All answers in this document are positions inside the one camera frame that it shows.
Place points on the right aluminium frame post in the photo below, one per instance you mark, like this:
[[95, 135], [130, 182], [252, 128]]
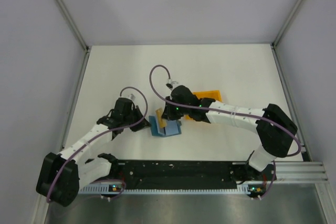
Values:
[[287, 23]]

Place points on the aluminium frame rail front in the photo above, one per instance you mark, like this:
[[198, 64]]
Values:
[[300, 173]]

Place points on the aluminium frame post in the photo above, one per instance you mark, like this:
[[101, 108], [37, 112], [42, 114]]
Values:
[[287, 23], [72, 24]]

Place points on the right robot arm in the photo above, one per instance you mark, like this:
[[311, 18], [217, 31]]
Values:
[[274, 128]]

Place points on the left aluminium frame post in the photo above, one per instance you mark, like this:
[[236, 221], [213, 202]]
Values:
[[72, 24]]

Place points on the gold credit card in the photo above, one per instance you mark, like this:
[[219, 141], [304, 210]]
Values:
[[161, 122]]

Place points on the white cable duct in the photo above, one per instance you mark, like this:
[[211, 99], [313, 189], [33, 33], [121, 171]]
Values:
[[106, 189]]

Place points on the yellow plastic bin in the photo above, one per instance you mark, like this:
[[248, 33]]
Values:
[[201, 99]]

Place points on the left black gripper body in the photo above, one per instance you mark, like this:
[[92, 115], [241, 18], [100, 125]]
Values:
[[132, 118]]

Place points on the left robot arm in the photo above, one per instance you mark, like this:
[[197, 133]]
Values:
[[64, 174]]

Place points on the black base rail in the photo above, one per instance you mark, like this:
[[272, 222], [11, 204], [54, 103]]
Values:
[[142, 174]]

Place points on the blue leather card holder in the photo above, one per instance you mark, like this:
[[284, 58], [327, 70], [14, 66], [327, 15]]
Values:
[[173, 128]]

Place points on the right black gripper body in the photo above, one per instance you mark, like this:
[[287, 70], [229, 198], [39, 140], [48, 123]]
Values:
[[175, 112]]

